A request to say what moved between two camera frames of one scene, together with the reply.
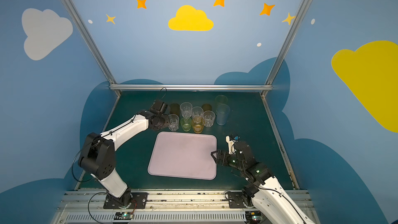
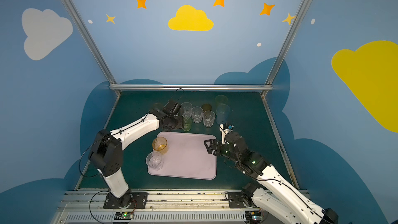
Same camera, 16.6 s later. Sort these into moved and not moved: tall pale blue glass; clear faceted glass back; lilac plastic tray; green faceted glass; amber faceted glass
Moved: amber faceted glass
Not moved: green faceted glass; lilac plastic tray; clear faceted glass back; tall pale blue glass
